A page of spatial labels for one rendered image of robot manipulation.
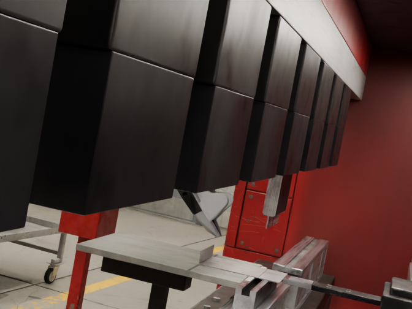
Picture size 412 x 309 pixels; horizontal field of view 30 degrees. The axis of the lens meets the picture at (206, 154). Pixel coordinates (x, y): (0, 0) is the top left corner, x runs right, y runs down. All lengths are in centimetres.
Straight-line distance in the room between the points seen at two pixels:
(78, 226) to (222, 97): 245
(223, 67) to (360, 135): 148
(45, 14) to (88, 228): 271
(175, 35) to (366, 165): 161
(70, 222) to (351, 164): 134
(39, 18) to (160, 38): 14
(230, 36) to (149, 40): 17
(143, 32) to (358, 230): 168
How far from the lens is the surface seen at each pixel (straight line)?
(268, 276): 122
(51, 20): 31
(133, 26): 39
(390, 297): 116
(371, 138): 204
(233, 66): 60
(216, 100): 57
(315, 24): 99
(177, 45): 46
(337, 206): 205
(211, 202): 122
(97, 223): 298
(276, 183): 115
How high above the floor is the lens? 123
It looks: 3 degrees down
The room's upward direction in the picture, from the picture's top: 10 degrees clockwise
